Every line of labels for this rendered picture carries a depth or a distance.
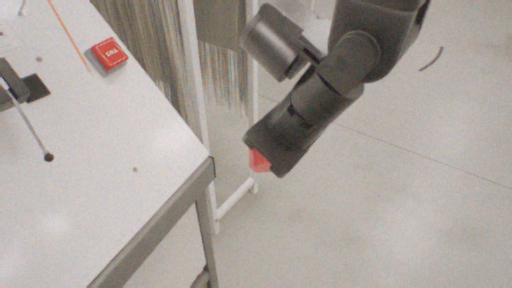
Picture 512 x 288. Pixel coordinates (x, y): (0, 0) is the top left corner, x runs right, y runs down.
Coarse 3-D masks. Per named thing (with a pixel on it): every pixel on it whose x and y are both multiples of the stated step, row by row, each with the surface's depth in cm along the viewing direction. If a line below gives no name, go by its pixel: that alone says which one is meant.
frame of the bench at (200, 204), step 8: (200, 200) 85; (200, 208) 86; (200, 216) 87; (200, 224) 89; (208, 224) 93; (200, 232) 91; (208, 232) 95; (208, 240) 97; (208, 248) 98; (208, 256) 100; (208, 264) 102; (208, 272) 104; (216, 272) 110; (200, 280) 102; (208, 280) 108; (216, 280) 112
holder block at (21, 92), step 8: (0, 64) 44; (8, 64) 45; (0, 72) 44; (8, 72) 45; (16, 72) 45; (8, 80) 44; (16, 80) 45; (0, 88) 43; (16, 88) 45; (24, 88) 45; (0, 96) 43; (8, 96) 44; (16, 96) 45; (24, 96) 46; (0, 104) 43; (8, 104) 45; (0, 112) 46
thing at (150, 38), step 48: (96, 0) 111; (144, 0) 96; (192, 0) 94; (240, 0) 126; (144, 48) 108; (192, 48) 101; (240, 48) 137; (192, 96) 113; (240, 96) 153; (240, 192) 167
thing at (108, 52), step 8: (104, 40) 62; (112, 40) 63; (96, 48) 60; (104, 48) 61; (112, 48) 62; (120, 48) 63; (96, 56) 61; (104, 56) 61; (112, 56) 62; (120, 56) 63; (104, 64) 61; (112, 64) 61; (120, 64) 63
